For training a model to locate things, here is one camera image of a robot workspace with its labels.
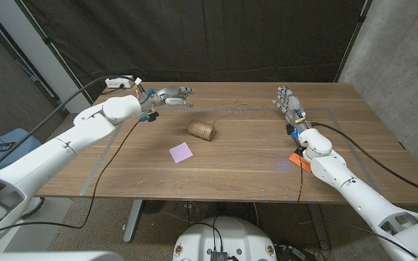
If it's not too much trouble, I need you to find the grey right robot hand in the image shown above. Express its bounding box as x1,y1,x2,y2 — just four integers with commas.
271,85,314,141

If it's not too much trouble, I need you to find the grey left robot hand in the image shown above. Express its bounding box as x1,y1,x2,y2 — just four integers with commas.
146,86,195,109

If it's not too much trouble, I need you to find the brown twine spool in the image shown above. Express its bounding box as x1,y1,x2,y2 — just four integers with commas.
187,99,266,141

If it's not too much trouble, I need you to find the orange and black package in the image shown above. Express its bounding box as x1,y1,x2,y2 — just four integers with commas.
288,146,314,173

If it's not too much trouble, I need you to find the pink sticky note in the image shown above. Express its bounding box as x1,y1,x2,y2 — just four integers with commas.
168,141,194,164

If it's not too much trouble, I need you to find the white power outlet box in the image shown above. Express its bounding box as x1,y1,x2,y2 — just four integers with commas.
104,75,136,89

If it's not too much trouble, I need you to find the black backdrop curtain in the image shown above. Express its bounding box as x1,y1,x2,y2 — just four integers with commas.
15,0,368,102

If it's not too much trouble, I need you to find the black backdrop stand pole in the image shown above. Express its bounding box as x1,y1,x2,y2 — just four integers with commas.
15,0,94,105
335,0,373,83

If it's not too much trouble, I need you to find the black ribbed round object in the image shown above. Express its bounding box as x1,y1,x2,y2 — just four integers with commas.
142,199,167,215

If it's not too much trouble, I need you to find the grey table leg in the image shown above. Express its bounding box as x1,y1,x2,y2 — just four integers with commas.
123,199,144,244

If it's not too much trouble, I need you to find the grey power strip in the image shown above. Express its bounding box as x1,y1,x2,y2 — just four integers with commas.
276,245,317,261

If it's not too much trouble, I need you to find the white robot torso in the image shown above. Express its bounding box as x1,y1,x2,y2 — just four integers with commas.
172,216,278,261

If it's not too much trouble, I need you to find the blue plastic container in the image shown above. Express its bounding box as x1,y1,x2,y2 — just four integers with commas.
0,128,44,175

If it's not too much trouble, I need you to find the grey sneaker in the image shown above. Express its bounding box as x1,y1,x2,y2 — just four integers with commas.
20,196,46,220

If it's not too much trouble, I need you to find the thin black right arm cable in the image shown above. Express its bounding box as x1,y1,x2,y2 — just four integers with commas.
295,144,305,204

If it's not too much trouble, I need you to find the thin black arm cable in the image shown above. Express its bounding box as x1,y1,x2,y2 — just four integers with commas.
295,144,305,204
0,119,142,240

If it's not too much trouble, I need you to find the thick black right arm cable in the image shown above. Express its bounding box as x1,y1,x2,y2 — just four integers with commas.
310,122,418,199

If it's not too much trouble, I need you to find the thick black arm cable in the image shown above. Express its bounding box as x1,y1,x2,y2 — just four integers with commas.
0,75,137,178
310,122,418,199

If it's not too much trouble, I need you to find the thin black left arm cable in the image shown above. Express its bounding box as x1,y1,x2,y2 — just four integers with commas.
0,119,142,240

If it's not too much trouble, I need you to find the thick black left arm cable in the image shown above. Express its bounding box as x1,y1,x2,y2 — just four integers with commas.
0,75,137,178

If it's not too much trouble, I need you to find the black torso cable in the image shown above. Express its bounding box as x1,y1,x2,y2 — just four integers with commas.
193,216,225,254

